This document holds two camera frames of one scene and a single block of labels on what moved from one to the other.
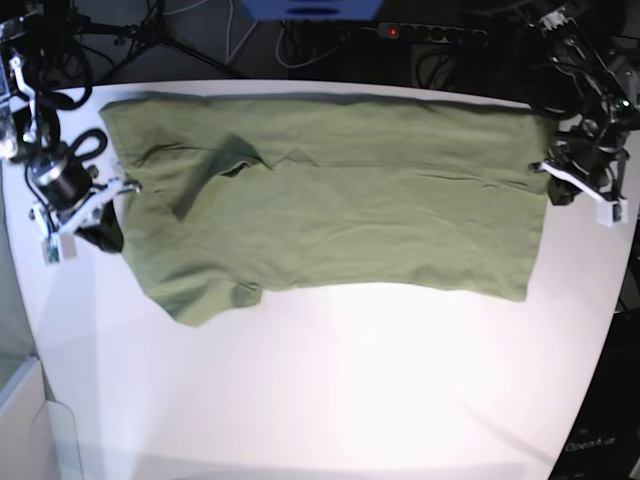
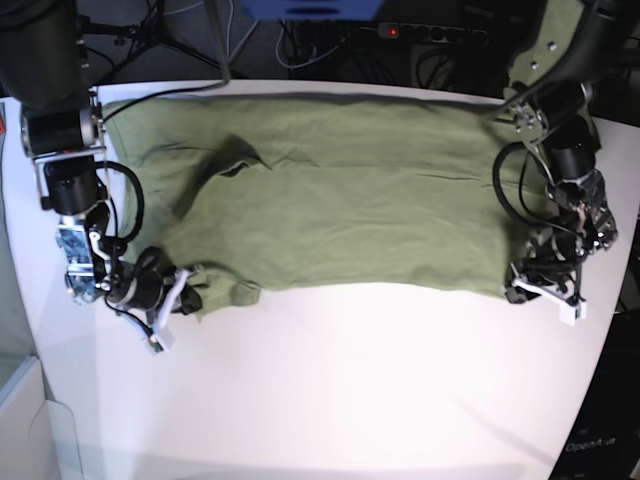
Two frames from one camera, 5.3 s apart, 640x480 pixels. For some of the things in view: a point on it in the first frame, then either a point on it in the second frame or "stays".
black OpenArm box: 604,443 stays
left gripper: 107,234 to 150,284
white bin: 37,432 stays
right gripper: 592,167 to 550,267
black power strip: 428,33 stays
